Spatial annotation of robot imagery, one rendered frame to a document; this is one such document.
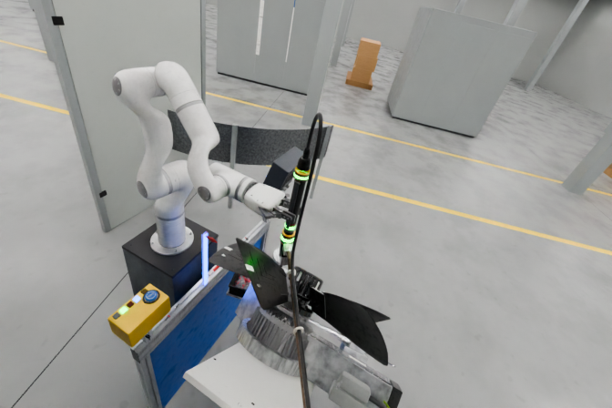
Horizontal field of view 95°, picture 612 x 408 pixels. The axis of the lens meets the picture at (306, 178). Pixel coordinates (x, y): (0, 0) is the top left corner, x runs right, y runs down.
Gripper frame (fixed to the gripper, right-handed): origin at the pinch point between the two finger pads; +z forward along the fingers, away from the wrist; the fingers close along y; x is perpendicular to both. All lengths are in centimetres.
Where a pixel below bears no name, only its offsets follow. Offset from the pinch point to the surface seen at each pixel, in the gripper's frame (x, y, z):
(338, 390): -36, 20, 33
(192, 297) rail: -64, 8, -35
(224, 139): -70, -125, -128
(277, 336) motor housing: -33.8, 17.2, 10.3
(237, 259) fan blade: -32.4, 1.5, -17.5
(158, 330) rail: -64, 25, -35
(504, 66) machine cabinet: 8, -656, 131
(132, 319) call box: -43, 33, -35
